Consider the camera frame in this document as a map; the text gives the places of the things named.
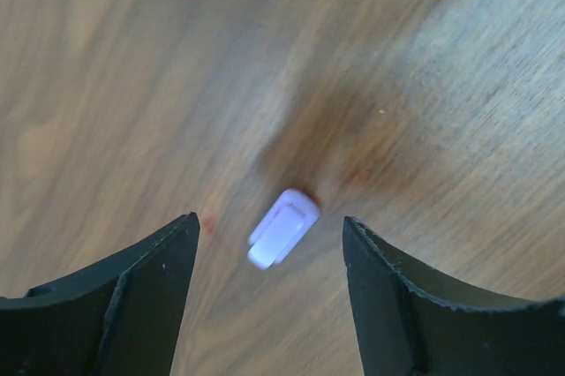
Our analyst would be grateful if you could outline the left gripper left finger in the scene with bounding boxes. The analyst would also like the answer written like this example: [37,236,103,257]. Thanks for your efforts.
[1,213,200,375]

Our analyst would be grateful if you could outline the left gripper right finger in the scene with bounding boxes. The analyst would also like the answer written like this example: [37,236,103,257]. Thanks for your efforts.
[343,217,564,375]

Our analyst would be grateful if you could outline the purple eraser cap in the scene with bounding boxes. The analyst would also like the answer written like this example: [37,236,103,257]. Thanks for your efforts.
[247,189,320,269]

